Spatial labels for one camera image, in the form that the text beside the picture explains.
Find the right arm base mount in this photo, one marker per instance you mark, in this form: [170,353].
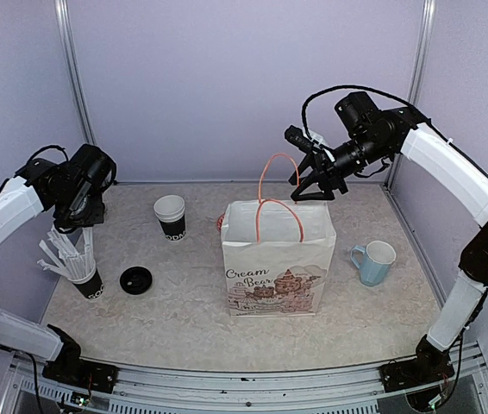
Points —
[427,366]

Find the light blue ceramic mug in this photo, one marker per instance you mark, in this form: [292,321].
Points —
[373,261]

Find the cup holding wrapped straws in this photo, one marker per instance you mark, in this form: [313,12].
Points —
[79,267]

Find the aluminium post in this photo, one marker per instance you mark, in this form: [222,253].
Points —
[68,44]
[415,90]

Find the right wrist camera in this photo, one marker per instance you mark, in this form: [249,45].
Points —
[305,143]

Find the right rear aluminium post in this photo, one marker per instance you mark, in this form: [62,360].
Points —
[415,90]

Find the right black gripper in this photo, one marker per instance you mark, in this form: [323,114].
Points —
[328,172]

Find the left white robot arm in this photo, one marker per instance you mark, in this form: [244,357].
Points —
[73,190]

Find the left rear aluminium post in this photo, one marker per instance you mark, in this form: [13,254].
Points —
[68,44]

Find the aluminium front frame rail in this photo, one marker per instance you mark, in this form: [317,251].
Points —
[353,389]

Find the red patterned white bowl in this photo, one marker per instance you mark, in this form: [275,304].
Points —
[219,223]

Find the stack of black cup lids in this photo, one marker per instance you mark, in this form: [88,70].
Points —
[136,280]

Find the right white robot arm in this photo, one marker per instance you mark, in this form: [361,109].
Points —
[380,134]

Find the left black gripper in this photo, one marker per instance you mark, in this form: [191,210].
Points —
[96,215]

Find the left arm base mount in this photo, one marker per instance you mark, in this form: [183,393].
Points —
[70,369]

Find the white paper takeout bag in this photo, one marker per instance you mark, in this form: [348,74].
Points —
[276,255]

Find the stack of black paper cups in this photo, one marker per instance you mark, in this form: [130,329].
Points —
[170,211]

